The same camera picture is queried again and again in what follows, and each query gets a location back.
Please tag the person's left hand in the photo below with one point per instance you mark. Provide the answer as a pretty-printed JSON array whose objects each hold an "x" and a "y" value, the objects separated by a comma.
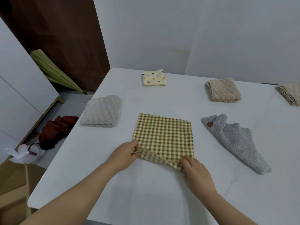
[{"x": 122, "y": 156}]

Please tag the white marble table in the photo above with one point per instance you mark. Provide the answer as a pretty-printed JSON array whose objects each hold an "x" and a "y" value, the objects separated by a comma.
[{"x": 187, "y": 110}]

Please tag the brown cardboard box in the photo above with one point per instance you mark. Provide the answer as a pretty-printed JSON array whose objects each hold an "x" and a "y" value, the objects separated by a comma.
[{"x": 11, "y": 185}]

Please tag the person's left forearm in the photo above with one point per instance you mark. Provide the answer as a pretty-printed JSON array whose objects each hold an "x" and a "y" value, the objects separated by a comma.
[{"x": 70, "y": 199}]

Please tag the person's right hand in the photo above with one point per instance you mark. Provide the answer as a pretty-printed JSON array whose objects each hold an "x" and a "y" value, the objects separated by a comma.
[{"x": 199, "y": 178}]

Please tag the grey floral cloth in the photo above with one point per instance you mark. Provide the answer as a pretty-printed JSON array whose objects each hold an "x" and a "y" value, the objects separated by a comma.
[{"x": 236, "y": 140}]

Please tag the white cabinet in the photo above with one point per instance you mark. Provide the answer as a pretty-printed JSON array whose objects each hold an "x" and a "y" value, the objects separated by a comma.
[{"x": 21, "y": 91}]

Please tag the dark brown wooden door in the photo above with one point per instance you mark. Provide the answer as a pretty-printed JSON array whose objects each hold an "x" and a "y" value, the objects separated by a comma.
[{"x": 65, "y": 39}]

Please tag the yellow polka dot cloth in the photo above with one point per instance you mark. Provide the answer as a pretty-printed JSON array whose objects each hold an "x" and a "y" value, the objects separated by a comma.
[{"x": 153, "y": 78}]

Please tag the green folded umbrella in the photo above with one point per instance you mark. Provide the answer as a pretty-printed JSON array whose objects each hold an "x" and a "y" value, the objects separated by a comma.
[{"x": 55, "y": 71}]

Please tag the person's right forearm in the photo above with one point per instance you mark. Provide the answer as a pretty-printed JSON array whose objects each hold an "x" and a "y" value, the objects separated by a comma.
[{"x": 229, "y": 210}]

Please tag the beige textured towel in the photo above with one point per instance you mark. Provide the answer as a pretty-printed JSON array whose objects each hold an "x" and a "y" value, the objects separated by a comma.
[
  {"x": 290, "y": 93},
  {"x": 223, "y": 90}
]

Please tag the dark red cloth on floor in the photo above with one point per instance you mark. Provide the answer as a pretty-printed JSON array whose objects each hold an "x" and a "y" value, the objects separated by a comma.
[{"x": 56, "y": 131}]

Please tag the grey fluffy towel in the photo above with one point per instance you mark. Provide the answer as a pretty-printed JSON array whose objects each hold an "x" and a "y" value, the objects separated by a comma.
[{"x": 102, "y": 112}]

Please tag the white plastic bag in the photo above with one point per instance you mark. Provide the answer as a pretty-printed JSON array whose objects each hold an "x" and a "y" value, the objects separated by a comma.
[{"x": 25, "y": 154}]

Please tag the green checked cloth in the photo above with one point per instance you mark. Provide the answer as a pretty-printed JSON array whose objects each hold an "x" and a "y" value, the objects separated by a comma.
[{"x": 164, "y": 135}]

